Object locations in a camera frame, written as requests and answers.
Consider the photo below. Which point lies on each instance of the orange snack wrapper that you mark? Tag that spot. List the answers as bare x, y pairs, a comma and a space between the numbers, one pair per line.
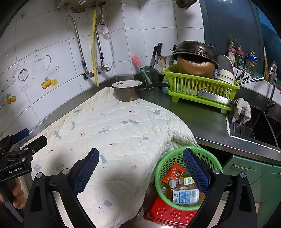
173, 173

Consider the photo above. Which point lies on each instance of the steel cleaver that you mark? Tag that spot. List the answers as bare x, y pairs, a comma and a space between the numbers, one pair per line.
213, 96

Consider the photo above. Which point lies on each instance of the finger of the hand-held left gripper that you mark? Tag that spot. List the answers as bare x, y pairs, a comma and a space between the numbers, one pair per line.
38, 141
20, 134

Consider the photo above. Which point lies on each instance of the dark metal wok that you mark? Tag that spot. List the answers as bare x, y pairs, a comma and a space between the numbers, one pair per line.
195, 48

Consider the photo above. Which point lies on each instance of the white water heater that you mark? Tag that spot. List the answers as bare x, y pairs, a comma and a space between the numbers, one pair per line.
72, 2

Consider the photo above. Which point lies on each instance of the hanging metal pan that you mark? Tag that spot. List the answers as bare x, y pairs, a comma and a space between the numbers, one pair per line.
185, 4

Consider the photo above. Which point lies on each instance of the quilted printed blanket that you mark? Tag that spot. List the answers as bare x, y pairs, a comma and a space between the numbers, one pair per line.
120, 142

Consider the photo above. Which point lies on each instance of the pink bottle brush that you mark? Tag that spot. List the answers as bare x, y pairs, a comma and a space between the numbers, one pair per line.
136, 60

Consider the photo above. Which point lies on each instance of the teal cup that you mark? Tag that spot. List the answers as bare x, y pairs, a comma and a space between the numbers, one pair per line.
165, 89

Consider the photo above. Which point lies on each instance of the white rice paddle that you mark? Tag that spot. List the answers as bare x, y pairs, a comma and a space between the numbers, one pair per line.
162, 63

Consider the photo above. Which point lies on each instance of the brown clay pot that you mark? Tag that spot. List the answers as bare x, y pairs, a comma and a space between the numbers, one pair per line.
193, 68

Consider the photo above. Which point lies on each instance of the green plastic basket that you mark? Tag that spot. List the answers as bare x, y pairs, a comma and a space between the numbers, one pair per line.
166, 164

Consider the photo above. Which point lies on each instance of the metal plate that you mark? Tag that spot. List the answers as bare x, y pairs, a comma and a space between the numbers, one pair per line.
225, 62

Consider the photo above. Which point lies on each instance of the metal saucepan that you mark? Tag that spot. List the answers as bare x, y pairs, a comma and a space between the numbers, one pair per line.
125, 94

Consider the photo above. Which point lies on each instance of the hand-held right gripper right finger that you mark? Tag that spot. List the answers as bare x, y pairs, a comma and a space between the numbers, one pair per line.
196, 173

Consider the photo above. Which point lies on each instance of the small clear plastic bottle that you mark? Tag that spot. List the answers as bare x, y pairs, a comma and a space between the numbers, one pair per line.
182, 182

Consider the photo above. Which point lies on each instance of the green dish rack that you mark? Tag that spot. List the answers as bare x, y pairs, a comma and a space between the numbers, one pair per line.
175, 81

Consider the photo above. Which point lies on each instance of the red plastic stool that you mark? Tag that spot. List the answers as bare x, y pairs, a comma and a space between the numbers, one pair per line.
166, 216

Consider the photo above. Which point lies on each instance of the green cabinet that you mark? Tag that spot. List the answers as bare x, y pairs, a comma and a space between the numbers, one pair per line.
263, 182

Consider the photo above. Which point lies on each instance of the person's left hand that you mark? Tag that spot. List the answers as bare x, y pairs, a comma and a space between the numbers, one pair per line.
18, 197

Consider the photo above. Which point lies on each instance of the metal faucet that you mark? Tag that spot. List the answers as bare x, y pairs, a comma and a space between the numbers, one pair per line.
273, 72

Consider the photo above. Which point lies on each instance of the pink paper tag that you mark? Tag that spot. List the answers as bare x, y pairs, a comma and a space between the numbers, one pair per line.
104, 30

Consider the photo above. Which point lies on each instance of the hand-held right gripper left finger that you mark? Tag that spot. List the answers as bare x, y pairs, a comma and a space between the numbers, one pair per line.
85, 173

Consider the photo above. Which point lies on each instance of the white milk carton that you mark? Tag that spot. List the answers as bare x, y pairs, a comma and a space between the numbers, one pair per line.
186, 196

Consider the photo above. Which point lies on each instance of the bunch of metal cutlery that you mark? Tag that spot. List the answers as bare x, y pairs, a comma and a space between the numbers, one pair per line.
248, 80

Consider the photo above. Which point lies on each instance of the green glass jar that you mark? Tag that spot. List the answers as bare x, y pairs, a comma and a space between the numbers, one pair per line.
153, 74

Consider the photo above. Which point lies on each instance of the white dishcloth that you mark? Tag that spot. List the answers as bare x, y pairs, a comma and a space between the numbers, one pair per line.
243, 109

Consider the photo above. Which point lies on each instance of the steel sink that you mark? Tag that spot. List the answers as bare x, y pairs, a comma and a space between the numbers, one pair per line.
256, 129

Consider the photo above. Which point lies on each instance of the white bowl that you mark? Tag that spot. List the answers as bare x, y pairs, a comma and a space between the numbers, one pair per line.
226, 76

